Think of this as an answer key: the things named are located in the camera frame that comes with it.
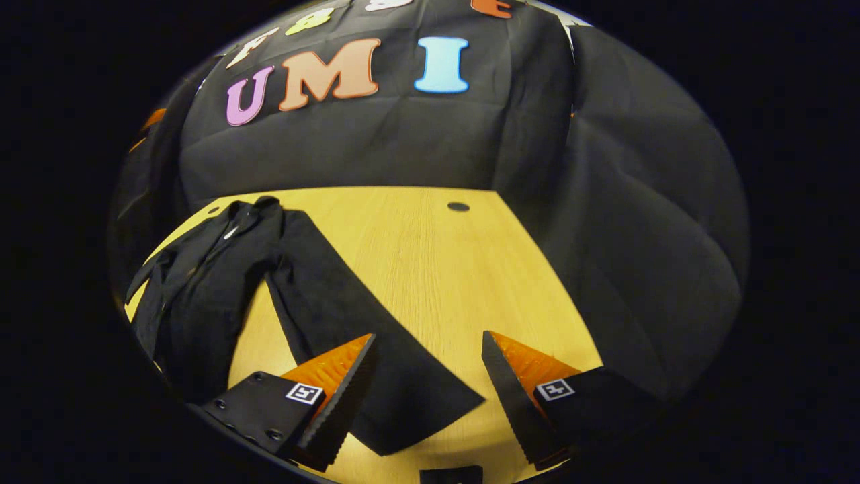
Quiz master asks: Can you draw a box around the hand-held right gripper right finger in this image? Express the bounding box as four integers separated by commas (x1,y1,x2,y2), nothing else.
482,330,663,471

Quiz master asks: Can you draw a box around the black buttoned cardigan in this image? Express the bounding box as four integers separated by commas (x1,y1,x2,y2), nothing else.
126,196,486,456

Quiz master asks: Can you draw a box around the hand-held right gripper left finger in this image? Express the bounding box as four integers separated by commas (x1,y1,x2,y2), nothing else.
191,333,378,473

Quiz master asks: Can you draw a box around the black backdrop cloth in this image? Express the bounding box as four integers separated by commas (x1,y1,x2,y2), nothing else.
111,0,750,404

